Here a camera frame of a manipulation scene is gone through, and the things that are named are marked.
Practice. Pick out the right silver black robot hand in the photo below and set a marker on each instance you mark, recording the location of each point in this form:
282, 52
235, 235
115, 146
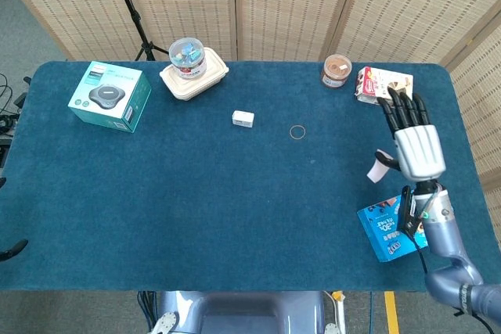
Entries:
420, 150

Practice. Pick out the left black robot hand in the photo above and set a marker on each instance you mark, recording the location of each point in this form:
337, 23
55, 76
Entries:
13, 250

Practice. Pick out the small red object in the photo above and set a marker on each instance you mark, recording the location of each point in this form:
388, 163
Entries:
376, 173

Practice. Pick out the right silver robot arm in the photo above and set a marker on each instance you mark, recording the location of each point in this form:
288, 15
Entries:
442, 232

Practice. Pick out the yellow floor tape strip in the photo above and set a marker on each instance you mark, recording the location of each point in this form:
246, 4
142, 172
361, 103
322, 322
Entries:
391, 314

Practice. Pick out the black stapler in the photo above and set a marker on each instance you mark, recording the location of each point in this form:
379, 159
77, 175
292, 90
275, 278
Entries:
405, 209

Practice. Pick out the white cake snack box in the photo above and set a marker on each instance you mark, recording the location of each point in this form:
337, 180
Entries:
372, 83

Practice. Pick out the blue cookie box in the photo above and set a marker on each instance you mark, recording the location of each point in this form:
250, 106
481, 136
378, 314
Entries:
381, 230

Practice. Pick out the brown chocolate spread jar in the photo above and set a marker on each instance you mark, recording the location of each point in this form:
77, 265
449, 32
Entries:
336, 70

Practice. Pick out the tan rubber band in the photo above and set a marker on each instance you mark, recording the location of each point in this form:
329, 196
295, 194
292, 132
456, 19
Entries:
290, 132

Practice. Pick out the teal speaker product box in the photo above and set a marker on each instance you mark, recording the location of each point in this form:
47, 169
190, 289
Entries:
105, 95

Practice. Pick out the small white box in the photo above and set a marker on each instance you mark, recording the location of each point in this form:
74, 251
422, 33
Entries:
242, 119

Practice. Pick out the blue table cloth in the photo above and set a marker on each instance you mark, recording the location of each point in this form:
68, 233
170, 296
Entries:
195, 201

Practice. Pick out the bamboo folding screen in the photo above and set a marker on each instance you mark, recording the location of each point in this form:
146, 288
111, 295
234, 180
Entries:
285, 5

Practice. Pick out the beige lidded food container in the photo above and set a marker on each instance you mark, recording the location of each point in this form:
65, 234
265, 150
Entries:
213, 72

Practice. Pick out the silver robot torso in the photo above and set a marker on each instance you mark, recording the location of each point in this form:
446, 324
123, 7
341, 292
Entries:
242, 310

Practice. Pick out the clear jar of clips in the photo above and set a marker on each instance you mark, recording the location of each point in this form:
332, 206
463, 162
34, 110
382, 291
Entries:
187, 56

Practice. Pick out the black tripod stand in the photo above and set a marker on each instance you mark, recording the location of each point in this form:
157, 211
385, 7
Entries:
135, 17

